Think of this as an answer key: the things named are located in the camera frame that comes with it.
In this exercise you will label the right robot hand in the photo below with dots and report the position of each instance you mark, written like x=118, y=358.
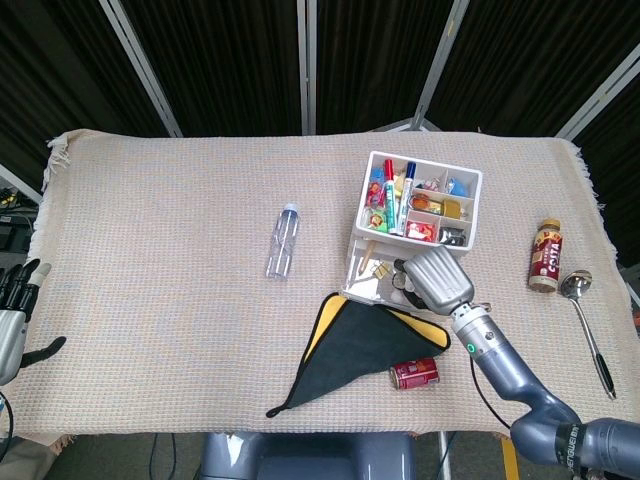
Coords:
x=442, y=282

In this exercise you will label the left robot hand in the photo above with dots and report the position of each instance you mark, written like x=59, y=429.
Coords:
x=10, y=340

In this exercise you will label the clear drawer with white knob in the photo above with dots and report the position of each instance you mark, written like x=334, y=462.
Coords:
x=360, y=290

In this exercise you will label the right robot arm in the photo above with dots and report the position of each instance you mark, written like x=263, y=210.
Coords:
x=525, y=380

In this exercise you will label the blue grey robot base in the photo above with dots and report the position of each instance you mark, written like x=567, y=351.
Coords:
x=300, y=457

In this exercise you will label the white drawer organizer box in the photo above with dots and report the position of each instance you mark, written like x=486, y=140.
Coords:
x=380, y=239

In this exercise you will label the red candy packet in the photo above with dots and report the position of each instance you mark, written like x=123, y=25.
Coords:
x=421, y=230

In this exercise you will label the gold binder clip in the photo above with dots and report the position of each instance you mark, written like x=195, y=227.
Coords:
x=381, y=270

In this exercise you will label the brass padlock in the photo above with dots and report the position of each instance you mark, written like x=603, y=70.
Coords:
x=452, y=207

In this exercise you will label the wooden pencil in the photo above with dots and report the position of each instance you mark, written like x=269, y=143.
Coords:
x=368, y=256

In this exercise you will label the blue capped white marker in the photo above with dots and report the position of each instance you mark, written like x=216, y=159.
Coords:
x=404, y=210

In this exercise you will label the red capped green marker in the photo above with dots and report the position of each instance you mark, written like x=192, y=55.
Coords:
x=391, y=210

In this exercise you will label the lion print snack packet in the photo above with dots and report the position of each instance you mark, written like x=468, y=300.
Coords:
x=378, y=220

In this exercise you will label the red soda can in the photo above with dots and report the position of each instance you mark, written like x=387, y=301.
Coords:
x=415, y=373

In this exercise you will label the blue wrapped candy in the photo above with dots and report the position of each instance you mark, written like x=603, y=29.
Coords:
x=456, y=184

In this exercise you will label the grey and yellow microfiber cloth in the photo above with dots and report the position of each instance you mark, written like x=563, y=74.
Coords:
x=360, y=345

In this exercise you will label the brown Costa coffee bottle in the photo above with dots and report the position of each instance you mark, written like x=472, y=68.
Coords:
x=546, y=260

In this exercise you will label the red snack packet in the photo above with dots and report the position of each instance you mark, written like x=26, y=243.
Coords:
x=376, y=193

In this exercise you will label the beige woven tablecloth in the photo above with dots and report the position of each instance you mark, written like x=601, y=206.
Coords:
x=150, y=300

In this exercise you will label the clear plastic water bottle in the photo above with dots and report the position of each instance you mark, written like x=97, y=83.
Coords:
x=282, y=240

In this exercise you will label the metal table leg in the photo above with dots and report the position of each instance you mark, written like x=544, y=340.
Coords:
x=444, y=457

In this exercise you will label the dark folding screen grey frame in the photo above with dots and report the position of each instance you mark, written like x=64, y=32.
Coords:
x=225, y=60

